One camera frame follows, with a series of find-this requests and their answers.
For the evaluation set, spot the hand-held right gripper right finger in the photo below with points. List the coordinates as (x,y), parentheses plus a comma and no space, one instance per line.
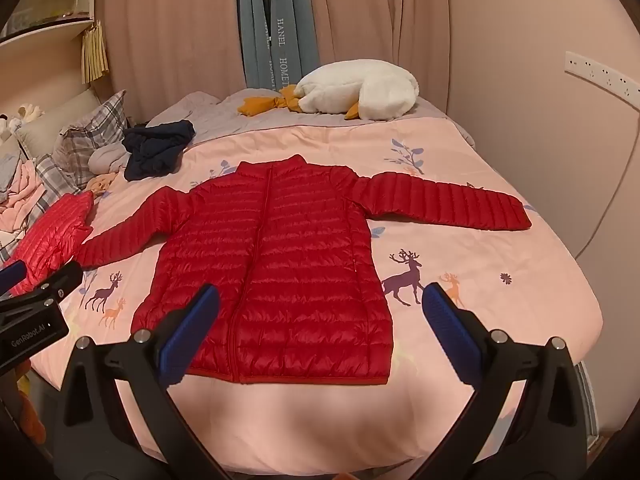
(447,327)

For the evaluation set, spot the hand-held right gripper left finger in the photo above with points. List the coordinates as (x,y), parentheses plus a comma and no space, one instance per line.
(192,327)

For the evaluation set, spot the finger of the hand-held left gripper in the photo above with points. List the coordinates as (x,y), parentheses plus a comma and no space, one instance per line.
(55,282)
(10,277)

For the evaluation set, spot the dark red down jacket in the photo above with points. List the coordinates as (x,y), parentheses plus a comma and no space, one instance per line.
(280,260)

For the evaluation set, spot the person's left forearm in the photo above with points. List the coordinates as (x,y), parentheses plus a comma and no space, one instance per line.
(27,402)

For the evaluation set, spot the pink clothes pile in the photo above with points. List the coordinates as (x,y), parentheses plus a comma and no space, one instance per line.
(22,205)

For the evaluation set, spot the bright red folded down jacket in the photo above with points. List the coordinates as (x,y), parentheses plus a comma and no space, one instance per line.
(47,240)

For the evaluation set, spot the pink deer printed blanket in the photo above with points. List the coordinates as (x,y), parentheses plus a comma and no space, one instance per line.
(475,270)

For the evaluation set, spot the peach patterned cloth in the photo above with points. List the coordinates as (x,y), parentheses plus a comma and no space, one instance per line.
(100,185)

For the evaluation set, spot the grey cloth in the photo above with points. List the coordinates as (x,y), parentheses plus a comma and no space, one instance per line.
(7,170)

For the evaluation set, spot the small plaid pillow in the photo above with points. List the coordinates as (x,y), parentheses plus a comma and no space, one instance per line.
(57,175)

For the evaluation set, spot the light grey garment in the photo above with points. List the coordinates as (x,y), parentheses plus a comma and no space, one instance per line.
(107,156)

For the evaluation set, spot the large plaid pillow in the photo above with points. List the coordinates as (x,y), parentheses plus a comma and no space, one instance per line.
(87,135)

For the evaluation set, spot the cream pillow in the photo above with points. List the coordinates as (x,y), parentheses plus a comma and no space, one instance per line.
(55,120)

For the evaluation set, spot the small plush toys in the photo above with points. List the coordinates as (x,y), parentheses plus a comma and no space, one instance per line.
(27,112)

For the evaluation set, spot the navy blue garment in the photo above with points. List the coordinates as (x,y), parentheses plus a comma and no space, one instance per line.
(155,147)

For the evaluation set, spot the yellow tassel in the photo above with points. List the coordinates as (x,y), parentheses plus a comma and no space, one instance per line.
(95,52)

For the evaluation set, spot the white goose plush toy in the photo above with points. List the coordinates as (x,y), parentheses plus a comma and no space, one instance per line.
(360,85)

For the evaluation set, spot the pink curtain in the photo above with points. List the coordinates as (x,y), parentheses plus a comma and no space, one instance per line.
(165,35)

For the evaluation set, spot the grey curtain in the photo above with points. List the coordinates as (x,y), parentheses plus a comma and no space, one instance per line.
(280,25)

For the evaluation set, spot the cream wall shelf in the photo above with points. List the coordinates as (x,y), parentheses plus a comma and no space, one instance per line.
(45,5)

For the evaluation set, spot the white wall power strip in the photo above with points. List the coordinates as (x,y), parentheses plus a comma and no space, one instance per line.
(605,74)

